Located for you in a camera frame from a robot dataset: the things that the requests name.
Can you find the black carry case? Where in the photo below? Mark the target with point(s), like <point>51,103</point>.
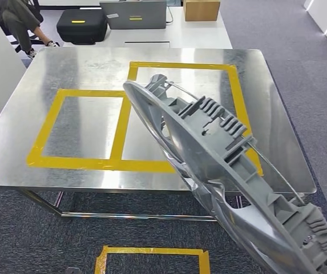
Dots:
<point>80,30</point>

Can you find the cardboard box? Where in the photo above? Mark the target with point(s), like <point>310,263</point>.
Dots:
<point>201,11</point>

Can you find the seated person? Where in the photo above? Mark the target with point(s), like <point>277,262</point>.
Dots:
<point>17,19</point>

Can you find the white desk with metal legs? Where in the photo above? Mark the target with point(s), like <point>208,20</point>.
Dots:
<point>0,64</point>

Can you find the large yellow bench tape outline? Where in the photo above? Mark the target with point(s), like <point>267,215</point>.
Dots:
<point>180,66</point>

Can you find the white desk with slot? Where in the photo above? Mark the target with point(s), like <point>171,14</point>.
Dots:
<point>203,34</point>

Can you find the silver wheel hubcap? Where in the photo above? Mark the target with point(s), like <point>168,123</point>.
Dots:
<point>208,159</point>

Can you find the grey laptop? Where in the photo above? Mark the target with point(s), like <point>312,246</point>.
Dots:
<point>134,15</point>

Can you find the steel workbench table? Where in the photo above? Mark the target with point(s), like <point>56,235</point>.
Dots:
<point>94,72</point>

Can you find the yellow floor tape outline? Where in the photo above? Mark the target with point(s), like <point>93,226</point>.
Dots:
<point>152,250</point>

